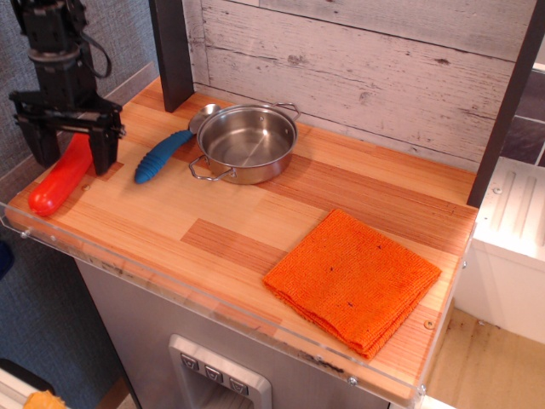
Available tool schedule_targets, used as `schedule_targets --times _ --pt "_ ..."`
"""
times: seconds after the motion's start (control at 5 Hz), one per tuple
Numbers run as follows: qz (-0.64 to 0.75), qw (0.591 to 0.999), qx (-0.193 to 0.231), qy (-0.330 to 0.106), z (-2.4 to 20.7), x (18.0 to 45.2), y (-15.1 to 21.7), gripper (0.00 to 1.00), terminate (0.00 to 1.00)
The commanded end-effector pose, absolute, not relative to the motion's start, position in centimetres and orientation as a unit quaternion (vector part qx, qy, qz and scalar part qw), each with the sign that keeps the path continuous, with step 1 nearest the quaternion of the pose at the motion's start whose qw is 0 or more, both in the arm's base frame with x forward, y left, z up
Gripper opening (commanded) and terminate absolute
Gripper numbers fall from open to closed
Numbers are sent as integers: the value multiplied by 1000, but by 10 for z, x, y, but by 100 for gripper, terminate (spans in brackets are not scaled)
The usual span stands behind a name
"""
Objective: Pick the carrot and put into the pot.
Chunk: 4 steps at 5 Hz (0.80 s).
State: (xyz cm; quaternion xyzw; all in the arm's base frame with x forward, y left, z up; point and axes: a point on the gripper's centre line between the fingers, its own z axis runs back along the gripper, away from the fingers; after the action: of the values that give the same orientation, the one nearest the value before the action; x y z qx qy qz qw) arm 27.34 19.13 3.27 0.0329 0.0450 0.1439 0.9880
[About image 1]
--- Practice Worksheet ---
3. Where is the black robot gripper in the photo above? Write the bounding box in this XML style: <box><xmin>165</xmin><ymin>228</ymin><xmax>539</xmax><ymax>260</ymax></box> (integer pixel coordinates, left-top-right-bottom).
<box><xmin>9</xmin><ymin>57</ymin><xmax>125</xmax><ymax>176</ymax></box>

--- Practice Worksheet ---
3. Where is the red plastic sausage toy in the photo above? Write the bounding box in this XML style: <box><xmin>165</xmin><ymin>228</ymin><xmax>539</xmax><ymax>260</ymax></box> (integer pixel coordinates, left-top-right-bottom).
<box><xmin>28</xmin><ymin>133</ymin><xmax>93</xmax><ymax>216</ymax></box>

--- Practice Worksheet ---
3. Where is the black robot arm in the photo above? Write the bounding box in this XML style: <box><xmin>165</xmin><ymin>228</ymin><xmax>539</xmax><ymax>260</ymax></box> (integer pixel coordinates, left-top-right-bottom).
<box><xmin>9</xmin><ymin>1</ymin><xmax>125</xmax><ymax>175</ymax></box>

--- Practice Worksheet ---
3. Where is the stainless steel pot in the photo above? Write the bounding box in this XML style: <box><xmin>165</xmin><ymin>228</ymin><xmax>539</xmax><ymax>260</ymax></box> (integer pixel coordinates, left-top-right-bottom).
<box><xmin>189</xmin><ymin>102</ymin><xmax>301</xmax><ymax>185</ymax></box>

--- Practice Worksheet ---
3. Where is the grey toy fridge cabinet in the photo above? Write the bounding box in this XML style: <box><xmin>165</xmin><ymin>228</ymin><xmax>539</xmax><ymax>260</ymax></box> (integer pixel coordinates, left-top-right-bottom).
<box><xmin>77</xmin><ymin>262</ymin><xmax>390</xmax><ymax>408</ymax></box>

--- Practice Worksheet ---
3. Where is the clear acrylic edge guard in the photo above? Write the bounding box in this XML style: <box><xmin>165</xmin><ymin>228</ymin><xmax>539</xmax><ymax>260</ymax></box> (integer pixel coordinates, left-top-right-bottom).
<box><xmin>1</xmin><ymin>204</ymin><xmax>425</xmax><ymax>408</ymax></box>

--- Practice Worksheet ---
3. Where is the yellow object bottom left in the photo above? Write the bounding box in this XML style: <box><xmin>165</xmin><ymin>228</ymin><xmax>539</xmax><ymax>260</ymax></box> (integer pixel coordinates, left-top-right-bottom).
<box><xmin>23</xmin><ymin>391</ymin><xmax>66</xmax><ymax>409</ymax></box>

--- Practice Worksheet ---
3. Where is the orange folded cloth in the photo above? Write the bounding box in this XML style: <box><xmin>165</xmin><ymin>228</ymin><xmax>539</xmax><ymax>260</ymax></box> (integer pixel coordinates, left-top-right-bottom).
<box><xmin>263</xmin><ymin>210</ymin><xmax>441</xmax><ymax>360</ymax></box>

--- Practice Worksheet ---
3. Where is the white toy sink unit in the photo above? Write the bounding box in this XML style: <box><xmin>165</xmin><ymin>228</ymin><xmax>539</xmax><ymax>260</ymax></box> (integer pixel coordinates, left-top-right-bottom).
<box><xmin>455</xmin><ymin>158</ymin><xmax>544</xmax><ymax>343</ymax></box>

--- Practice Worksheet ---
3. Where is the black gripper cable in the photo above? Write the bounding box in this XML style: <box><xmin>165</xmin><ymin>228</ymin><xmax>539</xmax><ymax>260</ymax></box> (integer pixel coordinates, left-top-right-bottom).
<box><xmin>78</xmin><ymin>32</ymin><xmax>112</xmax><ymax>80</ymax></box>

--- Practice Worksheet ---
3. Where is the blue handled metal spoon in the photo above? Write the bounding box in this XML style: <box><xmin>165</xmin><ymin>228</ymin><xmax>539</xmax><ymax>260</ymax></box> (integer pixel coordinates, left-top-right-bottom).
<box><xmin>134</xmin><ymin>103</ymin><xmax>221</xmax><ymax>184</ymax></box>

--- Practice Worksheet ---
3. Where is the dark left shelf post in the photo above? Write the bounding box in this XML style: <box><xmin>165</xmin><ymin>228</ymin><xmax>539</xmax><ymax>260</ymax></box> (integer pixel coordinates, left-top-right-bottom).
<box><xmin>149</xmin><ymin>0</ymin><xmax>194</xmax><ymax>112</ymax></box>

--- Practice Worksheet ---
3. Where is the dark shelf post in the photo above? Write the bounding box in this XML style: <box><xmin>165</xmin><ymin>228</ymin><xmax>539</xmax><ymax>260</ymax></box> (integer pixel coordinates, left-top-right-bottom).
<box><xmin>149</xmin><ymin>0</ymin><xmax>194</xmax><ymax>112</ymax></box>
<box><xmin>467</xmin><ymin>0</ymin><xmax>544</xmax><ymax>208</ymax></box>

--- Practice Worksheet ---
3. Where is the dark right shelf post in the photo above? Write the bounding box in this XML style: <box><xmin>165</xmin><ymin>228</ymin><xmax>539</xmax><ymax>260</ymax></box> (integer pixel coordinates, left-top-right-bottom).
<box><xmin>467</xmin><ymin>0</ymin><xmax>544</xmax><ymax>208</ymax></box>

